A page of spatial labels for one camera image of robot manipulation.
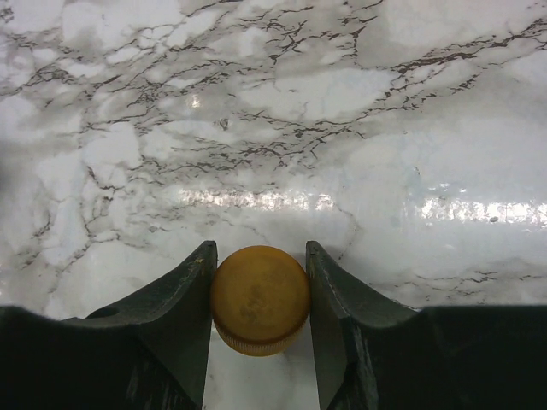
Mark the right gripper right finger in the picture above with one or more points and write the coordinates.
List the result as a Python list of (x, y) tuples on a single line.
[(373, 353)]

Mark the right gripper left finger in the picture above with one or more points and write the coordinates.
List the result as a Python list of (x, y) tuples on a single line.
[(149, 350)]

